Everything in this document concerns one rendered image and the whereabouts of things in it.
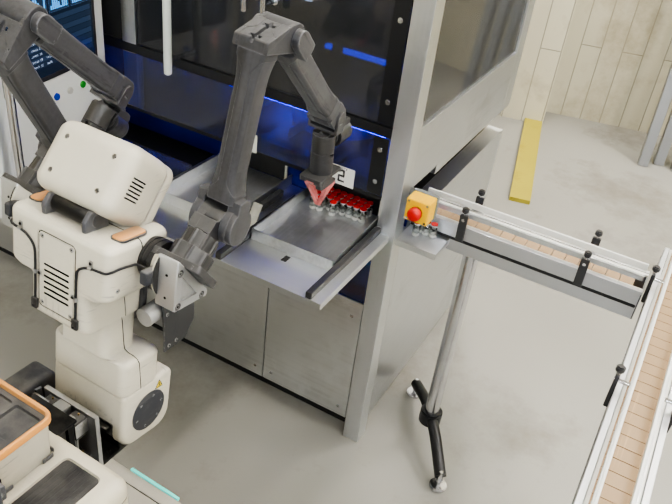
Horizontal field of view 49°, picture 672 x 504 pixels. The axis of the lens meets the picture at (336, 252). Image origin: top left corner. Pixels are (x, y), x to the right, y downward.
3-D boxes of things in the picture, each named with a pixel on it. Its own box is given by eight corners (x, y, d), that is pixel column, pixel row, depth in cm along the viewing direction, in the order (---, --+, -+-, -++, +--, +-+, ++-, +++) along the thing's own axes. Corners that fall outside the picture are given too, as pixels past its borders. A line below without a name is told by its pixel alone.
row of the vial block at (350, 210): (315, 201, 230) (316, 188, 228) (366, 221, 224) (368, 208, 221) (311, 204, 228) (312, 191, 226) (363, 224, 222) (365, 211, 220)
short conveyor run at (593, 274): (404, 235, 227) (413, 190, 218) (424, 215, 239) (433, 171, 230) (630, 322, 203) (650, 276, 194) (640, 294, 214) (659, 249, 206)
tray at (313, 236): (311, 192, 235) (312, 182, 233) (385, 219, 226) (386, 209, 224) (251, 239, 210) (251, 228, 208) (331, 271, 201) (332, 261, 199)
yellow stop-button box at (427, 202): (413, 208, 218) (417, 187, 214) (435, 216, 215) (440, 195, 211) (402, 219, 212) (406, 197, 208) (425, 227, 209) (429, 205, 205)
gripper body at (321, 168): (341, 173, 189) (344, 147, 185) (321, 189, 182) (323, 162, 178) (319, 165, 192) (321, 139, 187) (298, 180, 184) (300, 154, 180)
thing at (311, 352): (116, 164, 415) (106, 5, 366) (458, 304, 342) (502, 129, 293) (-39, 242, 340) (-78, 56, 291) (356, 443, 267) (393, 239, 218)
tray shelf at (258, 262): (213, 159, 250) (213, 154, 249) (399, 231, 225) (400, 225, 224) (111, 218, 214) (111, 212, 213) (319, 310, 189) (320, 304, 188)
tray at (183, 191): (225, 159, 247) (226, 149, 245) (291, 184, 238) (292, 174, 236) (157, 198, 222) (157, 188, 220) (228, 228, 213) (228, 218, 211)
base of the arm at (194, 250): (149, 250, 143) (197, 273, 139) (171, 215, 145) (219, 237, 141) (168, 267, 151) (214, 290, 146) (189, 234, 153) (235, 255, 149)
